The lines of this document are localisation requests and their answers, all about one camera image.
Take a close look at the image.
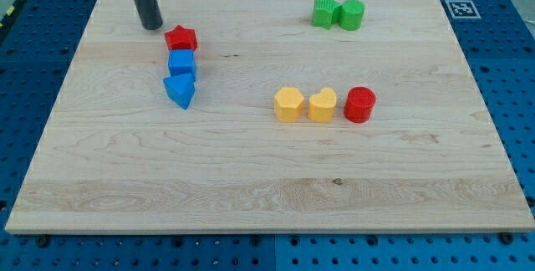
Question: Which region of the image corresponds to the blue triangle block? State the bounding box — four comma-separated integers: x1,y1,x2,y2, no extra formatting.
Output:
163,74,196,110

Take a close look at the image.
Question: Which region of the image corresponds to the green cylinder block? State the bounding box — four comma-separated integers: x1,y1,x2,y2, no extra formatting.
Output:
339,0,365,31

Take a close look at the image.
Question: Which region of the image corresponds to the red star block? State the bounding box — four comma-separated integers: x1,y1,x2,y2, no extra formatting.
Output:
164,25,198,51

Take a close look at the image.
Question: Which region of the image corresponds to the red cylinder block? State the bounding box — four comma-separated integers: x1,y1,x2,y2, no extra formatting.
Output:
344,86,376,123

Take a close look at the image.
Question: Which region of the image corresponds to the yellow hexagon block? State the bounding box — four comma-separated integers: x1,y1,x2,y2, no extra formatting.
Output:
274,87,304,123

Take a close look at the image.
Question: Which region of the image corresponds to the green star block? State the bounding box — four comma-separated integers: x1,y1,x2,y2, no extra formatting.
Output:
312,0,341,29

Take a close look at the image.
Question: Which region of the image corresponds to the blue cube block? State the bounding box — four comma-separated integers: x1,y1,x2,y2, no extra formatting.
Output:
168,49,196,80

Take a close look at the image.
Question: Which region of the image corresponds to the light wooden board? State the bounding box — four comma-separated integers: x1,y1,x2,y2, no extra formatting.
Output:
6,0,534,235

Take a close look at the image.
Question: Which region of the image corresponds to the yellow heart block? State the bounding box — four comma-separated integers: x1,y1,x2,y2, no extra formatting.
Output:
308,87,337,123

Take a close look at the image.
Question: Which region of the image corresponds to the white fiducial marker tag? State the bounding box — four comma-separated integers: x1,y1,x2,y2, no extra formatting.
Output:
445,0,481,19

